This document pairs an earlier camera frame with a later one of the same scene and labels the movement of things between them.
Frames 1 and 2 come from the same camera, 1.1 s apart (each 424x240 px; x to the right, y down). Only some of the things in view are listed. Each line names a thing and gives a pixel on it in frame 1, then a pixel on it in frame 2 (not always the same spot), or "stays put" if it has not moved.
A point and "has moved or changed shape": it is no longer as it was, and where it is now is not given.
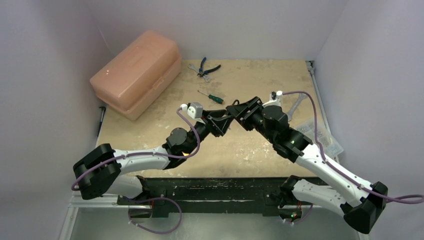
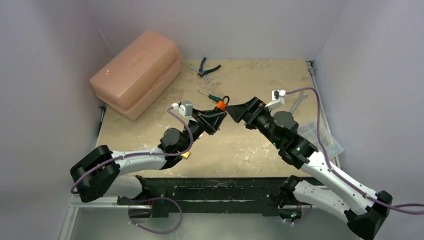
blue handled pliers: x=201 y=73 stays put
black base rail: x=159 y=194 stays put
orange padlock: x=233 y=103 has moved or changed shape
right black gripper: x=248 y=110 stays put
